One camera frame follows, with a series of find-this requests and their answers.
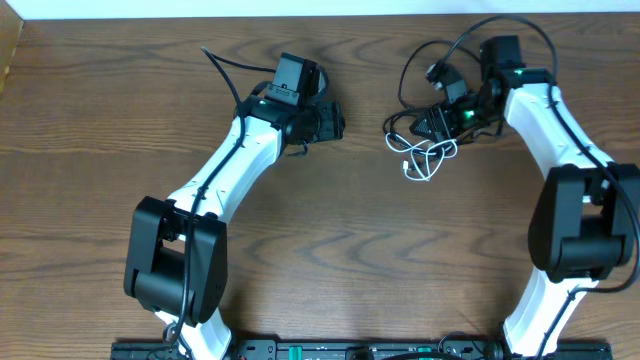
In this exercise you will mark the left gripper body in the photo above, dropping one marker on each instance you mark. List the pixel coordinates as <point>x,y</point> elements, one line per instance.
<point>331,126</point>

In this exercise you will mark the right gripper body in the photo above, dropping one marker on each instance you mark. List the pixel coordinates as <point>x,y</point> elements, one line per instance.
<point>456,118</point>

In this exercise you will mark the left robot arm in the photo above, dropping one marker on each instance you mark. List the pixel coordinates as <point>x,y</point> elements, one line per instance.
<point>177,263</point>

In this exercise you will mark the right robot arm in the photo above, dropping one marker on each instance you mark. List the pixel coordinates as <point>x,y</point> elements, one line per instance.
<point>585,223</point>

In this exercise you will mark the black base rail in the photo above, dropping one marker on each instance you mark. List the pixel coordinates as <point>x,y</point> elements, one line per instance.
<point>261,349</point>

